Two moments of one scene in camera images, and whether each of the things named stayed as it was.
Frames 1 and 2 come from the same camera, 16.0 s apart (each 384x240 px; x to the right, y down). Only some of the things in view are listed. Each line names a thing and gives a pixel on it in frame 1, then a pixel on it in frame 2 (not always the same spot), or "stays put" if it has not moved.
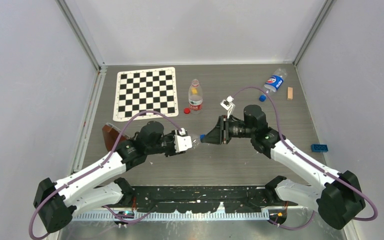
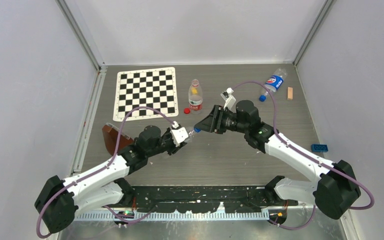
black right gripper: (221, 133) to (213, 122)
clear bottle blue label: (196, 141) to (189, 139)
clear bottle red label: (195, 98) stays put
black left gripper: (171, 135) stays put
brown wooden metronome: (110, 134) stays put
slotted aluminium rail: (238, 215) stays put
